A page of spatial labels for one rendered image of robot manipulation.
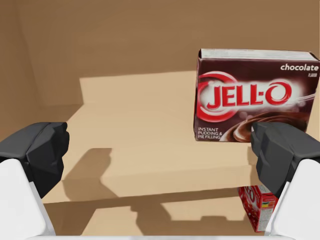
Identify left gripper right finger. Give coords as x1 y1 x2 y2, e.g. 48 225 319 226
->
250 121 320 237

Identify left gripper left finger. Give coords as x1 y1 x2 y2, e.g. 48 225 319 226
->
0 121 70 237

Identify red carton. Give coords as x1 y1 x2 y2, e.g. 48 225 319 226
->
237 184 279 233

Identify brown carton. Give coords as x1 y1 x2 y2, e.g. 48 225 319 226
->
194 48 320 143

